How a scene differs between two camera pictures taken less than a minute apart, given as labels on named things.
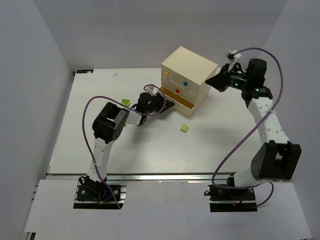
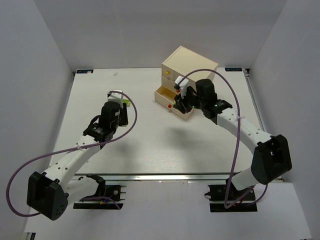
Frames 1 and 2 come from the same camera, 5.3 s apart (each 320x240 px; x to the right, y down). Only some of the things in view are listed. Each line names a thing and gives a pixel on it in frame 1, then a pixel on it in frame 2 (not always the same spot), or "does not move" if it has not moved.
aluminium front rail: [141, 177] does not move
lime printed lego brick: [126, 102] does not move
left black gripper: [158, 103] -> [124, 114]
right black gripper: [225, 79] -> [184, 100]
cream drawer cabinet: [184, 74] does not move
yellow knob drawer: [167, 72] does not move
